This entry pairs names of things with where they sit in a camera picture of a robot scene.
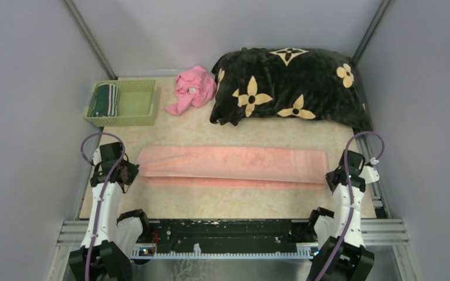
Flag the light salmon pink towel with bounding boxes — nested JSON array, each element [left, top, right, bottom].
[[137, 146, 328, 189]]

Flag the green white striped towel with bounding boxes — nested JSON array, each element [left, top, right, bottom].
[[89, 83, 120, 117]]

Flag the black blanket with beige flowers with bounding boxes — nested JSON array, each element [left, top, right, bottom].
[[210, 47, 373, 131]]

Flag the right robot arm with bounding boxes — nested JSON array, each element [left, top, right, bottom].
[[306, 150, 379, 280]]

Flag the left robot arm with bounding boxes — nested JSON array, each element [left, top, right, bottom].
[[68, 142, 152, 280]]

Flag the green perforated plastic basket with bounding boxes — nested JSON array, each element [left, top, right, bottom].
[[84, 79, 157, 127]]

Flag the bright pink crumpled towel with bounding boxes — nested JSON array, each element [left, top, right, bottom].
[[165, 66, 217, 116]]

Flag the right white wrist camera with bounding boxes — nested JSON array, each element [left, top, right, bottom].
[[359, 157, 380, 184]]

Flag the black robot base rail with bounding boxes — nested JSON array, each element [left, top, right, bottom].
[[131, 219, 318, 262]]

